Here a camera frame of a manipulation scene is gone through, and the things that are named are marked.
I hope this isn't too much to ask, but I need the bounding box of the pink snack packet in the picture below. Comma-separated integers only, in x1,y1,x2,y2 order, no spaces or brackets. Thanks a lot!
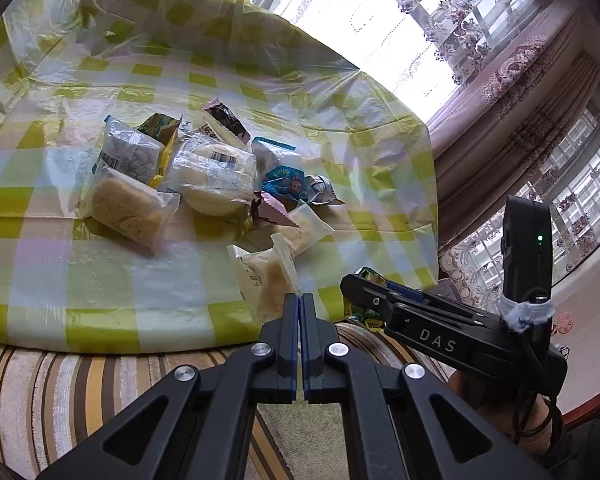
252,192,295,226

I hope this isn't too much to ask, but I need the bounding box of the yellow green snack packet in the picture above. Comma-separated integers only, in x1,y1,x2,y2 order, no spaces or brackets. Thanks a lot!
136,112,183,191

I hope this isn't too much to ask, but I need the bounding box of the checkered plastic tablecloth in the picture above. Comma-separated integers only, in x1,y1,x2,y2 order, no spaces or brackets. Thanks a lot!
0,0,438,353

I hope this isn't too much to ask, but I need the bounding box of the green white snack packet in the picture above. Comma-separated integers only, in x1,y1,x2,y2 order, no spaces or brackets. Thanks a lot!
342,267,388,336

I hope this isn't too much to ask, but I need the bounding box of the clear golden cake packet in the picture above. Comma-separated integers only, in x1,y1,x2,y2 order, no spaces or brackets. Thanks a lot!
227,234,301,323

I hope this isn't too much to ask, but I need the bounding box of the large white bun packet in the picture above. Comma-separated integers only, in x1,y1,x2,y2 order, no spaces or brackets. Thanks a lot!
172,135,258,218

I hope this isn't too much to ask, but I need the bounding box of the clear blue-edged snack packet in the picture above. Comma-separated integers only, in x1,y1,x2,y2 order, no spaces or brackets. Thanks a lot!
251,136,306,206
96,116,167,188

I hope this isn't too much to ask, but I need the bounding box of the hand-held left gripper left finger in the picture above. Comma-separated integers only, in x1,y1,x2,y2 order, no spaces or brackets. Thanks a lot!
35,292,301,480

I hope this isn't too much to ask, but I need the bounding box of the striped brown rug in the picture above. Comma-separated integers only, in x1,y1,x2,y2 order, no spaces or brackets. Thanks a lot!
0,320,461,480

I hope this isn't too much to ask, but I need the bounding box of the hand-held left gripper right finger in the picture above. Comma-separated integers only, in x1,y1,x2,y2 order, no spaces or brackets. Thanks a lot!
301,292,556,480

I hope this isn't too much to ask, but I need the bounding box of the small cream cake packet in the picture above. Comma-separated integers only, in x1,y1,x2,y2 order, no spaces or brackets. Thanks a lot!
272,201,335,256

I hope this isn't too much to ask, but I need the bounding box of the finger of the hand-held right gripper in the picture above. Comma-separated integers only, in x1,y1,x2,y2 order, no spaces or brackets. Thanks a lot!
340,272,431,333
382,281,483,320

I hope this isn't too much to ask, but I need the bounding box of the small silver snack packet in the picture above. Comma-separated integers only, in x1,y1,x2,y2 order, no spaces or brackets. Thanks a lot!
304,174,346,207

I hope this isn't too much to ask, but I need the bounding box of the short white lace curtain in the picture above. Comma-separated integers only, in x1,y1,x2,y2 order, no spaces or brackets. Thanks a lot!
437,105,600,311

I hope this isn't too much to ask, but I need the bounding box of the person's right hand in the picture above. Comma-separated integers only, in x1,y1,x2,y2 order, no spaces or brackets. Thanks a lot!
447,367,556,443

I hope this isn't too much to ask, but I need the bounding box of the brown embroidered curtain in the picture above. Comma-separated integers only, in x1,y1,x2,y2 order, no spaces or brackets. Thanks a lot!
427,0,600,256

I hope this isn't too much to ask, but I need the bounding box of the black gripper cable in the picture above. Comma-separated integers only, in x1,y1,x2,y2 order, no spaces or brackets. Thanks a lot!
512,305,566,443

